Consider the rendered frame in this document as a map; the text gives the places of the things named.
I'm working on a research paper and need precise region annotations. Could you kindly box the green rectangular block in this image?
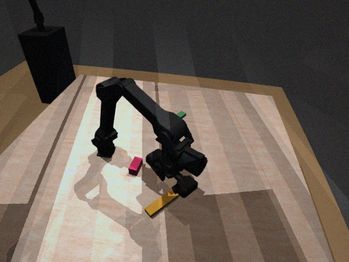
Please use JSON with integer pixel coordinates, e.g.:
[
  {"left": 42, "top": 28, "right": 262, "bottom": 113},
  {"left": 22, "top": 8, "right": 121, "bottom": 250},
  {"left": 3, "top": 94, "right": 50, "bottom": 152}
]
[{"left": 177, "top": 111, "right": 186, "bottom": 118}]

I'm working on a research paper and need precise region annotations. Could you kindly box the yellow bar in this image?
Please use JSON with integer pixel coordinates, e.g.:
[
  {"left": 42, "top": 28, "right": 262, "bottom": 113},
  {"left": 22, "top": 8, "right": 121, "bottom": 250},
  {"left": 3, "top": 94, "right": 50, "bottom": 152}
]
[{"left": 145, "top": 189, "right": 180, "bottom": 218}]

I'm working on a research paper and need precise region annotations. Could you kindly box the pink block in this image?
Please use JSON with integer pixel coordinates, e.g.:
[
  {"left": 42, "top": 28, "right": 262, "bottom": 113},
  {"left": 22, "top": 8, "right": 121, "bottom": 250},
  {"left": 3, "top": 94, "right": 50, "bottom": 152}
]
[{"left": 128, "top": 157, "right": 143, "bottom": 176}]

